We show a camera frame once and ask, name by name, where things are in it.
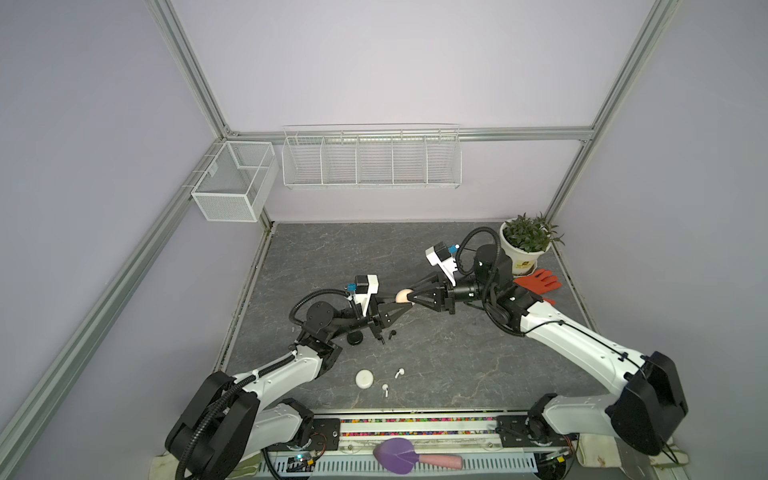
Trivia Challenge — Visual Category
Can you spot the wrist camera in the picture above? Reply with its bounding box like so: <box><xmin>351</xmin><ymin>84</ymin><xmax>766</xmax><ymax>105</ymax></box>
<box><xmin>425</xmin><ymin>242</ymin><xmax>459</xmax><ymax>286</ymax></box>
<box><xmin>346</xmin><ymin>274</ymin><xmax>379</xmax><ymax>317</ymax></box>

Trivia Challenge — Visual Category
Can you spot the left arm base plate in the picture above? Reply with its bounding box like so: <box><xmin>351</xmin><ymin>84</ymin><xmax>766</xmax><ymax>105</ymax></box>
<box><xmin>286</xmin><ymin>417</ymin><xmax>341</xmax><ymax>451</ymax></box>

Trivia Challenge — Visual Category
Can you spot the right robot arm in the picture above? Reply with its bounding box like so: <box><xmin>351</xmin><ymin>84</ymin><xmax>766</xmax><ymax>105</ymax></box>
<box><xmin>396</xmin><ymin>228</ymin><xmax>689</xmax><ymax>456</ymax></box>

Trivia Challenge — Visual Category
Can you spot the white wire shelf basket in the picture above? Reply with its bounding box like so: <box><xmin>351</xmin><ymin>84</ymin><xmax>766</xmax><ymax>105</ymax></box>
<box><xmin>282</xmin><ymin>123</ymin><xmax>463</xmax><ymax>189</ymax></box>

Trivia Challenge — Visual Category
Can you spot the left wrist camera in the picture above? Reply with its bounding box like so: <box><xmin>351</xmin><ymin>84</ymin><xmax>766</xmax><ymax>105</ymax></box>
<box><xmin>346</xmin><ymin>274</ymin><xmax>379</xmax><ymax>317</ymax></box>

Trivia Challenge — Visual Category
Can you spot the pink earbud charging case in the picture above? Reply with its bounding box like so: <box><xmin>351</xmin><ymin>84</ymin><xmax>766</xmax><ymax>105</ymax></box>
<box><xmin>395</xmin><ymin>289</ymin><xmax>412</xmax><ymax>303</ymax></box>

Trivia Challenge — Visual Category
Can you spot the black earbud charging case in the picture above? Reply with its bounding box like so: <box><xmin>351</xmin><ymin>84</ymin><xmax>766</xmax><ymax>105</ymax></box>
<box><xmin>346</xmin><ymin>331</ymin><xmax>364</xmax><ymax>346</ymax></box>

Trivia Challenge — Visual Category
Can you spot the white earbud charging case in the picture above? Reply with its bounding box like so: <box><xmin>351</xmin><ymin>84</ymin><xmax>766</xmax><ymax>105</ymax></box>
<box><xmin>355</xmin><ymin>369</ymin><xmax>374</xmax><ymax>390</ymax></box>

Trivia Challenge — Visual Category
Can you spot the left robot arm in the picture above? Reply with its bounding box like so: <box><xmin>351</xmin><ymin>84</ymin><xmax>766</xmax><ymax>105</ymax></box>
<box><xmin>165</xmin><ymin>289</ymin><xmax>412</xmax><ymax>479</ymax></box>

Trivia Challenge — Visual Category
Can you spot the green potted plant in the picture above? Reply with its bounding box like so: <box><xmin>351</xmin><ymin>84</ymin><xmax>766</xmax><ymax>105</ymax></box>
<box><xmin>501</xmin><ymin>213</ymin><xmax>563</xmax><ymax>253</ymax></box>

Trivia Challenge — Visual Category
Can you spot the left white work glove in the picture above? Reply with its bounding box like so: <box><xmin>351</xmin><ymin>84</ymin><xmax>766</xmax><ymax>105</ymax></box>
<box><xmin>148</xmin><ymin>453</ymin><xmax>263</xmax><ymax>480</ymax></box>

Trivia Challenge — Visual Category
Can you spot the red rubber glove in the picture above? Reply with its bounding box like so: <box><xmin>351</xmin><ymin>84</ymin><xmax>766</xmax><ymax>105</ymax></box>
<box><xmin>514</xmin><ymin>268</ymin><xmax>562</xmax><ymax>305</ymax></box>

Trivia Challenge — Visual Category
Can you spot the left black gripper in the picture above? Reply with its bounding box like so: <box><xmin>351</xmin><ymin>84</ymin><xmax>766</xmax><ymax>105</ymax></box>
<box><xmin>327</xmin><ymin>292</ymin><xmax>411</xmax><ymax>341</ymax></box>

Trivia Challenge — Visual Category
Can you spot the white plant pot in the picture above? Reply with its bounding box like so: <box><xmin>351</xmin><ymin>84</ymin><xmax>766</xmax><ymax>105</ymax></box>
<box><xmin>499</xmin><ymin>223</ymin><xmax>550</xmax><ymax>276</ymax></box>

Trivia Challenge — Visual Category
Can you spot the right white work glove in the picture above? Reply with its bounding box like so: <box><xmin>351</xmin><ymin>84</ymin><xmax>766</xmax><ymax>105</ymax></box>
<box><xmin>576</xmin><ymin>434</ymin><xmax>690</xmax><ymax>473</ymax></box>

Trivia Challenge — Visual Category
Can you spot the purple scoop pink handle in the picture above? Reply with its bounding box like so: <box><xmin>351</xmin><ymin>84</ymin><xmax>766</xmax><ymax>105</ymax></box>
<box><xmin>373</xmin><ymin>437</ymin><xmax>463</xmax><ymax>475</ymax></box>

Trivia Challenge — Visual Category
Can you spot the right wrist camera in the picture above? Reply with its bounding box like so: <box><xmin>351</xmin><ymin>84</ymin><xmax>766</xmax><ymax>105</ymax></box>
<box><xmin>425</xmin><ymin>242</ymin><xmax>459</xmax><ymax>286</ymax></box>

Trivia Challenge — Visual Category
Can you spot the white work glove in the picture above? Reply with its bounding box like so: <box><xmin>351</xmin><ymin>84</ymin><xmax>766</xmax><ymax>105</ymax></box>
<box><xmin>148</xmin><ymin>453</ymin><xmax>263</xmax><ymax>480</ymax></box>
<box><xmin>576</xmin><ymin>434</ymin><xmax>690</xmax><ymax>473</ymax></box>

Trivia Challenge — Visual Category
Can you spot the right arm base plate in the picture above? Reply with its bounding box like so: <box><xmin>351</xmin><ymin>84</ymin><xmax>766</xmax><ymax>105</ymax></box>
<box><xmin>495</xmin><ymin>414</ymin><xmax>578</xmax><ymax>448</ymax></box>

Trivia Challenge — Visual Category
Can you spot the white mesh box basket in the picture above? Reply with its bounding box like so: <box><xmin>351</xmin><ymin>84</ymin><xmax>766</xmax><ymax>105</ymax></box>
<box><xmin>192</xmin><ymin>141</ymin><xmax>279</xmax><ymax>223</ymax></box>

